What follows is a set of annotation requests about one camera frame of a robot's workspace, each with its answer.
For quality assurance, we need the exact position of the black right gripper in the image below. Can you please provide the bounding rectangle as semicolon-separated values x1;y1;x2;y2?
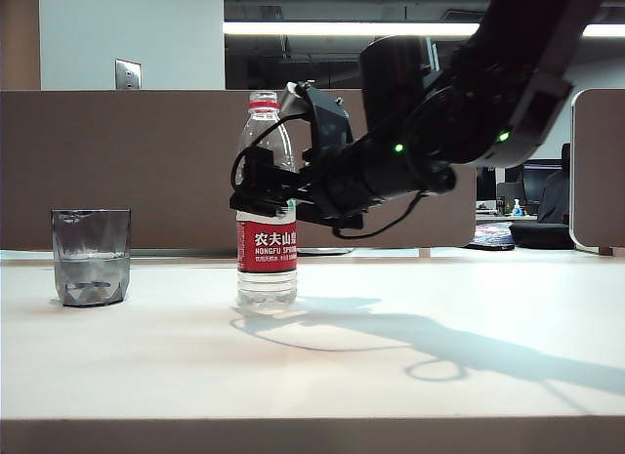
228;136;387;229

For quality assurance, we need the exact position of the brown partition with white edge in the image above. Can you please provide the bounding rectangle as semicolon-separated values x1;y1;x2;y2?
568;88;625;257

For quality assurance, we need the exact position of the metal wall switch plate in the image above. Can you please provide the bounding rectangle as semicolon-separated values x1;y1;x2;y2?
114;58;144;91

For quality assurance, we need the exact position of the thin black cable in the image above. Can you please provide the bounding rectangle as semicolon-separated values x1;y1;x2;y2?
231;82;434;239

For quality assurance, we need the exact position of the person in dark clothes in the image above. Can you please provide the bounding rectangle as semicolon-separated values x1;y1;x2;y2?
536;143;571;226

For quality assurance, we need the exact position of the long ceiling light strip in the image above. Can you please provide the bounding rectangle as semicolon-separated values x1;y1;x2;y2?
223;21;625;39

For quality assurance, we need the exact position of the faceted grey glass mug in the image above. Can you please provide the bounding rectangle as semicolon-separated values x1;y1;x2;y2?
50;208;132;309

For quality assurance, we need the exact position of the black panel with numeral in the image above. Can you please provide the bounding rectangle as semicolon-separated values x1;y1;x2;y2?
476;165;496;202

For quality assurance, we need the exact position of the patterned cloth bag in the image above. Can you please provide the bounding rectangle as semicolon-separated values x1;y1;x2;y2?
466;224;516;252

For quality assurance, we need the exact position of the black computer monitor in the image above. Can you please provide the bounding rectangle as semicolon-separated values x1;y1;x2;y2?
504;161;563;212

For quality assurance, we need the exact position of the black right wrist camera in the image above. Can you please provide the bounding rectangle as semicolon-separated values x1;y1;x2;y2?
278;81;354;150

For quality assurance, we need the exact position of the wide brown desk partition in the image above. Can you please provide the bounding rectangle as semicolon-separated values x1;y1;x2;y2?
0;89;478;259

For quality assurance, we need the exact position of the black round cushion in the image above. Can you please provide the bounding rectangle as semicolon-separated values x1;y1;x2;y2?
507;222;575;251

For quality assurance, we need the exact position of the clear water bottle red label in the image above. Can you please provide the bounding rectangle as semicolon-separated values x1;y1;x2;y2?
235;90;300;315

